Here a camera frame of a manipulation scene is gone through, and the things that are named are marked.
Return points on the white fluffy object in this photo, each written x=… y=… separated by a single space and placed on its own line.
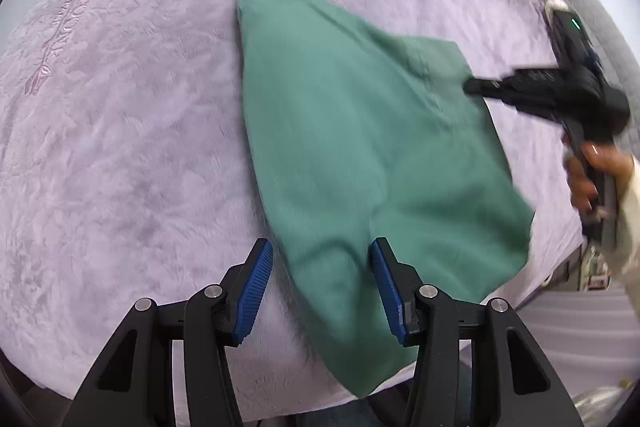
x=554 y=4

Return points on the green shirt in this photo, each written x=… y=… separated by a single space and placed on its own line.
x=350 y=132

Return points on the person's right hand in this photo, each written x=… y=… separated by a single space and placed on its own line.
x=612 y=164

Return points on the colourful printed bag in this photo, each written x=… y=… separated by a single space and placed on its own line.
x=597 y=269

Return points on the purple plush blanket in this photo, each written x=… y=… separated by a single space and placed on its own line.
x=125 y=132

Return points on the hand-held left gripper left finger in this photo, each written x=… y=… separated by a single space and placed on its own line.
x=252 y=297

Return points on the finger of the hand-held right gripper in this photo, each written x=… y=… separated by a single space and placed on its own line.
x=520 y=89

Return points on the clear plastic bag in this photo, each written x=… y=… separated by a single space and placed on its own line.
x=605 y=402

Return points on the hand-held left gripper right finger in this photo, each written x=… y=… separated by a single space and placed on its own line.
x=387 y=297

